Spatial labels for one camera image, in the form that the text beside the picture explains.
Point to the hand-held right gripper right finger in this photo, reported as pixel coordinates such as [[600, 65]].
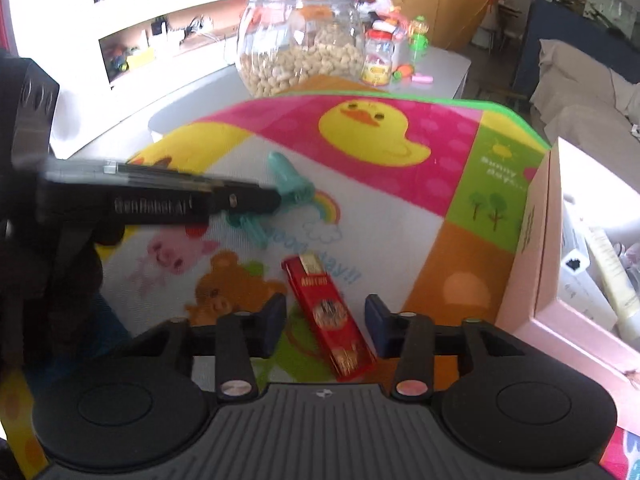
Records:
[[375, 325]]

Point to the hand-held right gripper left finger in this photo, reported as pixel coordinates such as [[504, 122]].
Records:
[[275, 321]]

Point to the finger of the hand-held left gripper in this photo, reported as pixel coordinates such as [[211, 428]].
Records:
[[170, 176], [245, 201]]

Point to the teal plastic clip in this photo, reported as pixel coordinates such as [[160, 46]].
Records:
[[252, 228], [289, 176]]

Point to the red and gold packet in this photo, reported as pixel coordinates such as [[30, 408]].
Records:
[[325, 310]]

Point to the pink box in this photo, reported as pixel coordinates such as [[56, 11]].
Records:
[[525, 260]]

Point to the white and cream box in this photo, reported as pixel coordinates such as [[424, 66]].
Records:
[[615, 285]]

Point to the colourful cartoon printed mat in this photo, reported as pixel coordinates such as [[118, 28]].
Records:
[[380, 195]]

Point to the glass jar of peanuts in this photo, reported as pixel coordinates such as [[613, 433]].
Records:
[[300, 60]]

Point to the small jar with red lid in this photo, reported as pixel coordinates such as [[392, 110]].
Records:
[[378, 60]]

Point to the orange small toy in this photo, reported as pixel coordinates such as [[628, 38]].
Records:
[[402, 71]]

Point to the pink small toy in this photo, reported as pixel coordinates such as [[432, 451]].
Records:
[[422, 79]]

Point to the green plastic toy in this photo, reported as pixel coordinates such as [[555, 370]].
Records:
[[419, 37]]

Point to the large yellow plush toy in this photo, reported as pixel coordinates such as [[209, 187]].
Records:
[[450, 0]]

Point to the grey covered sofa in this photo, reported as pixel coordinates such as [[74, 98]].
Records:
[[575, 110]]

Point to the dark blue cloth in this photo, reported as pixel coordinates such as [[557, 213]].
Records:
[[565, 25]]

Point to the white wall shelf unit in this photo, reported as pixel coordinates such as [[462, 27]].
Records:
[[60, 10]]

